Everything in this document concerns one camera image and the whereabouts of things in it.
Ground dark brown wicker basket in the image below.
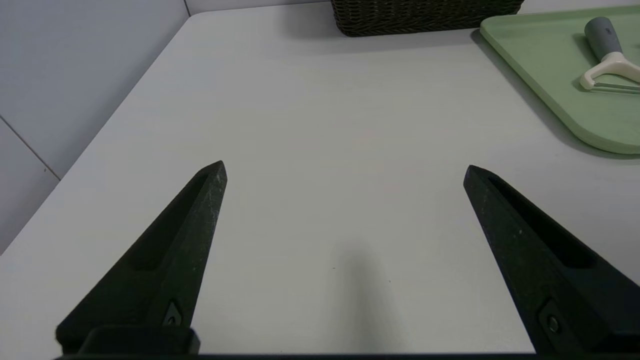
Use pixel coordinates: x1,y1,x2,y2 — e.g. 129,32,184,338
330,0,525,38

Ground grey handled white peeler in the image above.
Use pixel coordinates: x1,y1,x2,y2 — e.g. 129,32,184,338
580,16,640,95

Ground light green plastic tray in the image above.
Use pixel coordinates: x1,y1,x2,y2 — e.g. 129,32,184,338
480,5,640,155

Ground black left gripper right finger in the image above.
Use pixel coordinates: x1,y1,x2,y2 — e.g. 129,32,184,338
463,165,640,356

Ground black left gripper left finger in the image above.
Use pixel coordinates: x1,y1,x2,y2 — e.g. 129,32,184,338
55,160,228,356

